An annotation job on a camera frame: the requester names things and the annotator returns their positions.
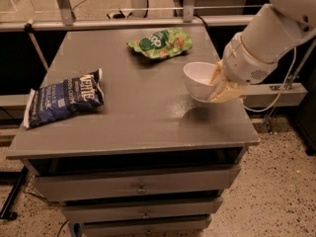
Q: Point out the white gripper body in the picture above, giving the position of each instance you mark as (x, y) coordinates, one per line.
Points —
(246, 63)

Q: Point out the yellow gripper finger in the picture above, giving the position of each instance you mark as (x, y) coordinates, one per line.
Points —
(218, 76)
(226, 91)

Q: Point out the white bowl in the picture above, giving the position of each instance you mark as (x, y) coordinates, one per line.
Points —
(197, 77)

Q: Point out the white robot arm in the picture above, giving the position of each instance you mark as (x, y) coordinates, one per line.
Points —
(253, 54)

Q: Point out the green rice chip bag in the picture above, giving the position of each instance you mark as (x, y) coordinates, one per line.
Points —
(164, 44)

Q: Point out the blue kettle chip bag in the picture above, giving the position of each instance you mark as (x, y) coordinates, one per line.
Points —
(64, 99)

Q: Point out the top grey drawer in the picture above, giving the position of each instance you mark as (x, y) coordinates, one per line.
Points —
(137, 183)

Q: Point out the grey drawer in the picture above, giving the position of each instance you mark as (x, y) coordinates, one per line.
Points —
(146, 227)
(137, 183)
(146, 209)

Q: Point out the grey drawer cabinet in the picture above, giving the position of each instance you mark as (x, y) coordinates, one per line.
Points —
(148, 120)

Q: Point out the middle grey drawer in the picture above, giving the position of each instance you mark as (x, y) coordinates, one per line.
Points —
(146, 209)

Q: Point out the bottom grey drawer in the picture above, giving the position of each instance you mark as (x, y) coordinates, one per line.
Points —
(146, 227)

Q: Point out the black floor stand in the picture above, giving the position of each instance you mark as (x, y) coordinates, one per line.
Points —
(15, 179)

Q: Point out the grey metal bracket right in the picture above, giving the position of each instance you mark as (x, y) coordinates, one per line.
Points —
(188, 10)

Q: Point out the grey metal bracket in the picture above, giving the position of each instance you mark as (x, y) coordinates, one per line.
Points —
(188, 10)
(66, 12)

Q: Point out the grey metal bracket left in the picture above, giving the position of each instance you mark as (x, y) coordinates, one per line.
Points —
(66, 12)

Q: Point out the grey metal rail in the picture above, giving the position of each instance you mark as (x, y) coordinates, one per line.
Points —
(145, 23)

